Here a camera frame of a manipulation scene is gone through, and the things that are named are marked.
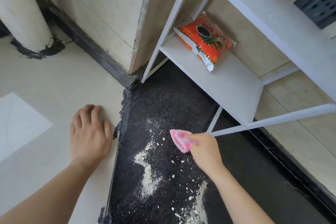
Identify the grey wall socket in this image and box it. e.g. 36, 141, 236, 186
293, 0, 336, 30

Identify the pink cloth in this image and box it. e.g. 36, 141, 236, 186
169, 129, 197, 153

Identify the white metal shelf rack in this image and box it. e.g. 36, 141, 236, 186
141, 0, 336, 137

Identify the black speckled countertop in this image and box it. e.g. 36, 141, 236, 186
36, 0, 336, 224

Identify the orange snack packet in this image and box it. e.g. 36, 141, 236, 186
174, 11, 237, 72

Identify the person's right hand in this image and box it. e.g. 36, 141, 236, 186
183, 132, 226, 177

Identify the person's left forearm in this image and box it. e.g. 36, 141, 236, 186
0, 158, 103, 224

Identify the pile of crumbs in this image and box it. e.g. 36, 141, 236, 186
132, 120, 209, 224

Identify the person's right forearm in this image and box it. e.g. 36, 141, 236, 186
210, 167, 275, 224

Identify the person's left hand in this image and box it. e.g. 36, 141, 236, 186
69, 104, 113, 167

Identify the white drain pipe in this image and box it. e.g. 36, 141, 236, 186
0, 0, 66, 60

